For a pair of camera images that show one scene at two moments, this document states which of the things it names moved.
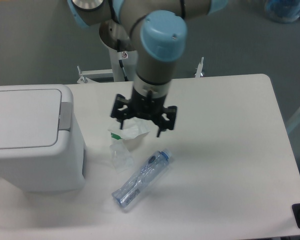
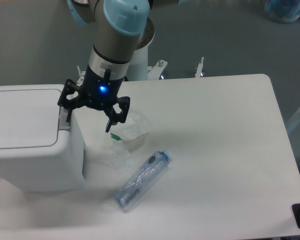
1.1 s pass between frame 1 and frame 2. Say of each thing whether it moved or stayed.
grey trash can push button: stayed
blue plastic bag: stayed
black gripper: moved
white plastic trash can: stayed
